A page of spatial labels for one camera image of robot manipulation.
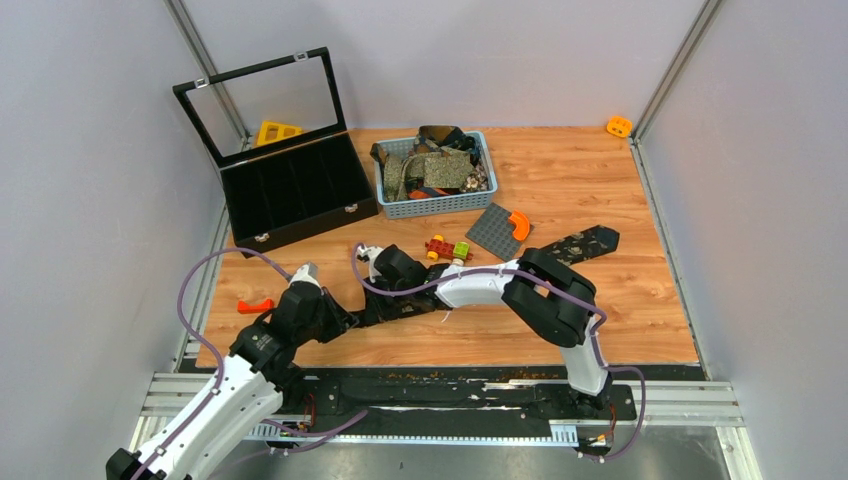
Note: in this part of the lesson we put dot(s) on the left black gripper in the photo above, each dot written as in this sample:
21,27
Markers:
341,318

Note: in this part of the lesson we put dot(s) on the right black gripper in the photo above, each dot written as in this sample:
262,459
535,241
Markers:
379,281

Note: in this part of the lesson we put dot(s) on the black floral patterned tie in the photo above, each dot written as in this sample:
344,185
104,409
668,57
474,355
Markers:
580,244

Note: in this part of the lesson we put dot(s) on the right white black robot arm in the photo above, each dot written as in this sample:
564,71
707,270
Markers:
587,373

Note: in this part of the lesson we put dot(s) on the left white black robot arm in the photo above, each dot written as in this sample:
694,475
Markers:
249,385

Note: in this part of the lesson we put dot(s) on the red green lego car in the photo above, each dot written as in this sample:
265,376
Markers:
437,248

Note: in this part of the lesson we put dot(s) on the red small plastic piece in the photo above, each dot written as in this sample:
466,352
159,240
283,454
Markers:
245,308

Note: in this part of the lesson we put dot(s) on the blue plastic basket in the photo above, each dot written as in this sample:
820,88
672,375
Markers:
476,193

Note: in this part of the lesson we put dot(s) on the grey lego baseplate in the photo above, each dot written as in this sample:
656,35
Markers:
494,232

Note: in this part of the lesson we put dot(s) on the olive patterned tie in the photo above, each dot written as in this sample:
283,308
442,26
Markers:
434,170

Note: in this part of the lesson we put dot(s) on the orange curved plastic piece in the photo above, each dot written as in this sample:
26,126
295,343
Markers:
521,225

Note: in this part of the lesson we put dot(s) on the dark blue tie in basket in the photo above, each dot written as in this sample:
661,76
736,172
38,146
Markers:
438,138

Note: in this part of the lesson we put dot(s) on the yellow triangular plastic toy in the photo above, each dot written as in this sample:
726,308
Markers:
272,132

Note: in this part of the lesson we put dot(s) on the black glass-lid display box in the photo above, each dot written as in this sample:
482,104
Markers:
294,189

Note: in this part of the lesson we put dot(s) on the orange plastic block toy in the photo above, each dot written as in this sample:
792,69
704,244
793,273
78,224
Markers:
619,126

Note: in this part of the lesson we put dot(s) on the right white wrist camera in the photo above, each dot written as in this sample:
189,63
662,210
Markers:
369,255

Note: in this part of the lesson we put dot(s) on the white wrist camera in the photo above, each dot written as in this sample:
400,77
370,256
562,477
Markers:
369,255
306,273

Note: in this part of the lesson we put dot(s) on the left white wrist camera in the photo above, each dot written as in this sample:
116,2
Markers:
306,273

